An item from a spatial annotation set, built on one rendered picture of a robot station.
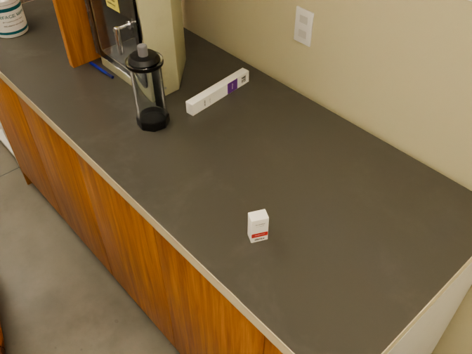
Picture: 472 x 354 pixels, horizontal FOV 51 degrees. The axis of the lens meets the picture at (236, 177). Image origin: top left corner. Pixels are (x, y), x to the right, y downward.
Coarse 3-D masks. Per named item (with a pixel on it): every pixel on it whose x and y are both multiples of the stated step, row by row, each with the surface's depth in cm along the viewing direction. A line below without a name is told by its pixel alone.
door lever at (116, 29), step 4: (128, 24) 147; (116, 28) 144; (120, 28) 146; (124, 28) 147; (128, 28) 148; (116, 32) 145; (120, 32) 146; (116, 36) 146; (120, 36) 147; (116, 40) 148; (120, 40) 147; (120, 44) 148; (120, 48) 149; (120, 52) 150
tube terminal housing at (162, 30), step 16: (144, 0) 140; (160, 0) 144; (176, 0) 158; (144, 16) 143; (160, 16) 147; (176, 16) 159; (144, 32) 146; (160, 32) 150; (176, 32) 160; (160, 48) 154; (176, 48) 161; (176, 64) 162; (128, 80) 170; (176, 80) 166
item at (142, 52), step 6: (138, 48) 136; (144, 48) 136; (132, 54) 139; (138, 54) 138; (144, 54) 137; (150, 54) 139; (156, 54) 139; (132, 60) 137; (138, 60) 136; (144, 60) 136; (150, 60) 137; (156, 60) 138; (138, 66) 136; (144, 66) 136; (150, 66) 137
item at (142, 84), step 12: (132, 72) 139; (156, 72) 139; (132, 84) 143; (144, 84) 140; (156, 84) 142; (144, 96) 143; (156, 96) 144; (144, 108) 146; (156, 108) 147; (144, 120) 150; (156, 120) 150
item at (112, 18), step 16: (96, 0) 156; (128, 0) 141; (96, 16) 162; (112, 16) 153; (128, 16) 145; (96, 32) 168; (112, 32) 159; (128, 32) 150; (112, 48) 164; (128, 48) 156; (112, 64) 170
